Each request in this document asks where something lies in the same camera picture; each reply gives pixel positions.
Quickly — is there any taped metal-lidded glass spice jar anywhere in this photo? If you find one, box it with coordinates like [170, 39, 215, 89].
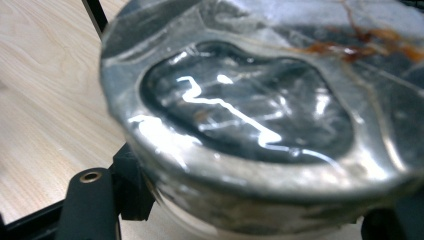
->
[99, 0, 424, 240]

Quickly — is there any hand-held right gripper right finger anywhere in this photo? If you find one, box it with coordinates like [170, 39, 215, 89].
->
[360, 196, 424, 240]

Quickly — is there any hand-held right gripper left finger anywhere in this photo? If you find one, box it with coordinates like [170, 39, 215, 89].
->
[110, 142, 157, 222]

